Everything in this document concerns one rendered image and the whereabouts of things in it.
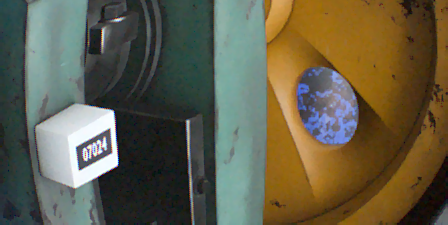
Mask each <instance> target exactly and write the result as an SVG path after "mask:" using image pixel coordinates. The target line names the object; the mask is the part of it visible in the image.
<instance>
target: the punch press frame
mask: <svg viewBox="0 0 448 225"><path fill-rule="evenodd" d="M125 2H126V5H127V7H126V9H127V11H128V12H130V11H135V12H138V15H139V19H138V32H137V36H136V38H134V39H133V40H131V47H130V49H129V56H128V59H127V62H126V65H125V68H124V70H123V73H122V75H121V77H120V79H119V80H118V81H117V82H116V85H115V86H114V87H113V88H112V89H111V90H110V91H107V93H106V94H104V95H102V96H100V97H99V98H97V99H95V101H97V102H103V103H108V104H114V105H121V104H129V105H132V104H134V103H140V104H147V105H153V106H160V107H167V108H174V109H181V110H188V111H195V112H201V113H202V137H203V149H204V176H205V179H208V182H209V184H210V187H209V191H208V192H207V193H206V194H205V214H206V225H262V224H263V208H264V191H265V170H266V140H267V58H266V28H265V7H264V2H265V0H126V1H125ZM87 8H88V0H0V225H100V220H99V214H98V212H97V205H96V198H95V195H94V188H93V179H90V181H89V182H88V181H87V182H86V183H84V184H83V185H82V184H81V185H80V186H78V187H77V188H76V187H75V188H74V187H70V186H68V185H66V184H63V183H59V182H56V181H55V180H53V179H49V178H46V177H44V176H42V175H41V173H40V166H39V161H38V151H37V146H36V135H35V127H36V126H37V125H38V124H41V123H42V122H44V121H46V120H47V119H49V118H50V117H51V118H52V117H53V116H55V115H56V114H59V113H60V112H61V111H63V110H65V109H67V108H69V107H70V106H72V105H73V104H75V103H79V104H84V105H85V96H84V80H85V76H84V63H85V55H84V51H85V39H86V36H85V31H86V22H87V18H86V16H87Z"/></svg>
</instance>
